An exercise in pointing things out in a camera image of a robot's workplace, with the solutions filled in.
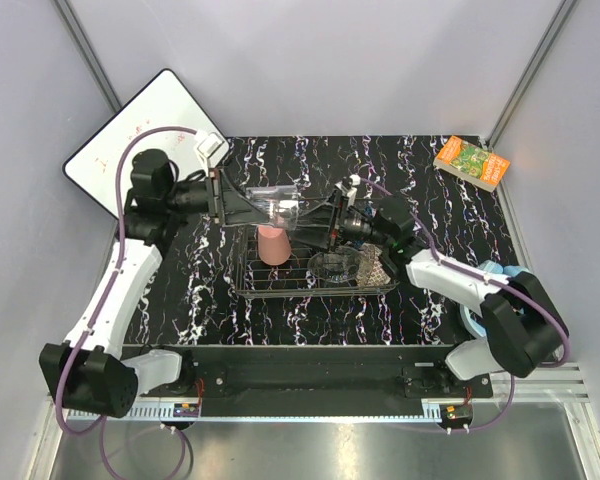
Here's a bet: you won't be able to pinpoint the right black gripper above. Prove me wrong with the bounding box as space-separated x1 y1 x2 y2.
290 189 392 254

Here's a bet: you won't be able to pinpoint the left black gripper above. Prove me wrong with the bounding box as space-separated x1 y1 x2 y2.
162 166 269 227

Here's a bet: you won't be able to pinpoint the clear drinking glass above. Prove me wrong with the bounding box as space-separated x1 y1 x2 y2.
246 185 300 230

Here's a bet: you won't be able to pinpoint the clear glass square plate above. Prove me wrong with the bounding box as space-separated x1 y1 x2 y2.
308 246 361 288

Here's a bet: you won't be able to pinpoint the pink plastic cup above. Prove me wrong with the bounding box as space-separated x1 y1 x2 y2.
257 225 291 266

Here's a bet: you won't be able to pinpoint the brown patterned ceramic bowl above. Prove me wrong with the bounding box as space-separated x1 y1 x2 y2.
356 250 393 287

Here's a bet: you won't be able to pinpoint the wire dish rack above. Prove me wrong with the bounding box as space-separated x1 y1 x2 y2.
233 226 397 298

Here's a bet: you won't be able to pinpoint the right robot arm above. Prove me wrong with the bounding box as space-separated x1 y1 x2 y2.
293 184 570 397

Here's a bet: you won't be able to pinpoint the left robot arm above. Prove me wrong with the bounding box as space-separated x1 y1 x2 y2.
39 149 279 426

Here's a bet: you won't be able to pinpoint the white whiteboard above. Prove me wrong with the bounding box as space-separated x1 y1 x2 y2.
63 69 229 217

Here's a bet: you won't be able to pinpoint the orange green book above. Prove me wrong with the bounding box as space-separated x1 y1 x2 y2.
433 136 510 192

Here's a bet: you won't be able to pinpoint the light blue headphones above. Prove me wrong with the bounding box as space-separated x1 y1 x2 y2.
459 260 530 338

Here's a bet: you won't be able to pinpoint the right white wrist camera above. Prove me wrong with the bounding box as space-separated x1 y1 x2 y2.
336 174 361 198

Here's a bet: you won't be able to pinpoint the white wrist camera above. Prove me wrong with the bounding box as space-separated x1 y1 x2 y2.
194 131 229 171
336 174 361 198

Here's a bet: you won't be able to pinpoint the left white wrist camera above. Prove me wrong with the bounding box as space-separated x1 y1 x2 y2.
194 131 229 171

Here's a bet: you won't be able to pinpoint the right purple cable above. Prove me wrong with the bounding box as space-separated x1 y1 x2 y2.
357 175 571 435

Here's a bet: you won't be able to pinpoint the purple cable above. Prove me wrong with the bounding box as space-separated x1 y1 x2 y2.
53 125 201 479
357 175 571 435

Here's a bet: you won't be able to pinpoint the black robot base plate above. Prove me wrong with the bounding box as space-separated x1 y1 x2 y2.
124 344 492 399

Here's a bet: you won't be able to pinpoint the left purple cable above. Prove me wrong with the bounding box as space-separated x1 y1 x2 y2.
53 125 201 479

